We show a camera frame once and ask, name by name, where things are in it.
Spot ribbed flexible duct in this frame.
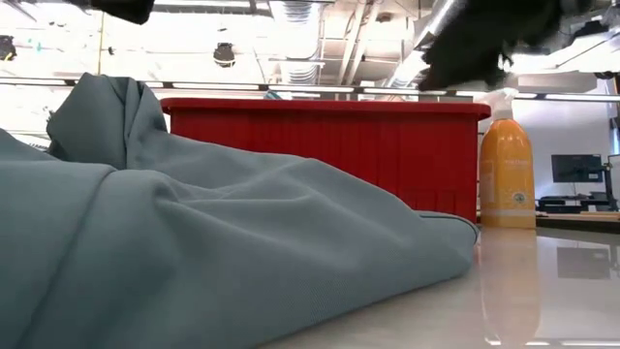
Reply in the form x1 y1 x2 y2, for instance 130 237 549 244
267 0 325 87

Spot grey-green trousers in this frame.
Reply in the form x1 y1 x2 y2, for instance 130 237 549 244
0 72 481 349

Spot silver ventilation duct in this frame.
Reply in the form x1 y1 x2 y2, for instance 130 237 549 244
386 0 466 91

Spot red plastic laundry bin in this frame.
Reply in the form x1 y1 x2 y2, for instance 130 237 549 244
160 96 493 225

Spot black computer monitor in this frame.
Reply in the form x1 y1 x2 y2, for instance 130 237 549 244
550 153 605 185

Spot black hanging ceiling lamp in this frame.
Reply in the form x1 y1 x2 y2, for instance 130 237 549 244
212 42 237 69

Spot orange spray bottle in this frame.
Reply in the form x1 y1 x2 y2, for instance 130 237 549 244
476 86 538 231

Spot black ceiling fixture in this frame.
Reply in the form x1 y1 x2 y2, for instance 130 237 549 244
0 34 18 62

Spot tan wooden desk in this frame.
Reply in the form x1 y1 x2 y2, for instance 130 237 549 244
534 210 620 233

